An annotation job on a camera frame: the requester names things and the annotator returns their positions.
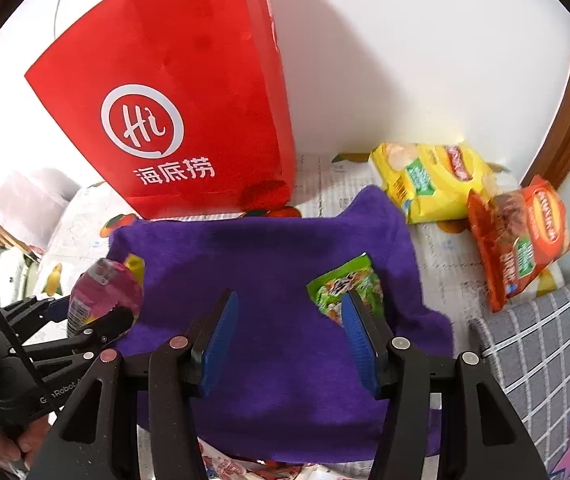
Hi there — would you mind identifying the black cable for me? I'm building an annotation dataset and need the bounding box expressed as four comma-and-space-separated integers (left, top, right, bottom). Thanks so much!
0, 252, 53, 403

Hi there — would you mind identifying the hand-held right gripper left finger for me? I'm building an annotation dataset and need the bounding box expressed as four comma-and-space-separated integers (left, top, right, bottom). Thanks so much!
27, 289, 240, 480

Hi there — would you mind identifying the orange chips bag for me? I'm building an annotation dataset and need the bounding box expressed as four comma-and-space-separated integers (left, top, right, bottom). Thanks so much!
466, 175, 570, 313

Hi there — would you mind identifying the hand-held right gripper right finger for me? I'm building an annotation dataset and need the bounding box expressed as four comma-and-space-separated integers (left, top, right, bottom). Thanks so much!
340, 292, 550, 480

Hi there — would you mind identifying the fruit-print tablecloth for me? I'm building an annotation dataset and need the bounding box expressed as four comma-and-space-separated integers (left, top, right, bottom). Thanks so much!
30, 152, 566, 480

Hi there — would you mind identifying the red paper bag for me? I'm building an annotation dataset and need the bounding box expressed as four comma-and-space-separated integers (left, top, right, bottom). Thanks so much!
24, 0, 296, 221

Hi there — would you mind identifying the grey checked cloth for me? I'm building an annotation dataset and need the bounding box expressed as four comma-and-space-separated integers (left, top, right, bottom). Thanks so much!
467, 280, 570, 480

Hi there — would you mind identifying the yellow chips bag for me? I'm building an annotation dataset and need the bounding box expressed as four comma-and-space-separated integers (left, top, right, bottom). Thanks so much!
369, 141, 498, 225

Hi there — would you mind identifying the green snack packet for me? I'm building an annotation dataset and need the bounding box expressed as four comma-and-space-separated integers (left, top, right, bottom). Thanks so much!
306, 252, 384, 328

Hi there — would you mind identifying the person's left hand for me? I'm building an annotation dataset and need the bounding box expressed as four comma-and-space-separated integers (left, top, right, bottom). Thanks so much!
0, 412, 53, 473

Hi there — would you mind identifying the purple towel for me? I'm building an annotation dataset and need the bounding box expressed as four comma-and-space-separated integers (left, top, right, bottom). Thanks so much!
106, 185, 454, 466

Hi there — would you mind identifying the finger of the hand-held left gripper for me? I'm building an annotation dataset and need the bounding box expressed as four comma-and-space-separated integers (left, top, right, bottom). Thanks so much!
17, 307, 136, 386
0, 296, 73, 333

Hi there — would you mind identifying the pink and yellow snack packet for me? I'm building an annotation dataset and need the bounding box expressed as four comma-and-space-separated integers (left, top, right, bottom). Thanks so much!
66, 255, 146, 338

